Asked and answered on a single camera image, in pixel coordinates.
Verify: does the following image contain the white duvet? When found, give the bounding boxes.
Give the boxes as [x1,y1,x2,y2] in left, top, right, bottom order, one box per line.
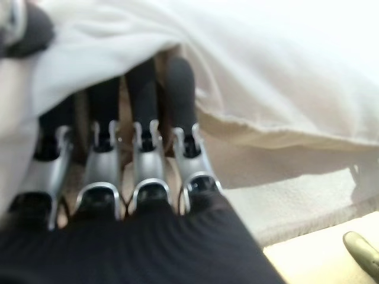
[0,0,379,140]

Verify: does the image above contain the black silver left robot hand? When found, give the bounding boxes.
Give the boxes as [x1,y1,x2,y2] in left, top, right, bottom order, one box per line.
[0,0,285,284]

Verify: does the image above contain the beige woven bed blanket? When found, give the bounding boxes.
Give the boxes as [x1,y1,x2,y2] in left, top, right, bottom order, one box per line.
[195,112,379,246]

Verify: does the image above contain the silver left robot leg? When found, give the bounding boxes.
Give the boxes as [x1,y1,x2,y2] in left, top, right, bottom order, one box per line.
[343,232,379,284]

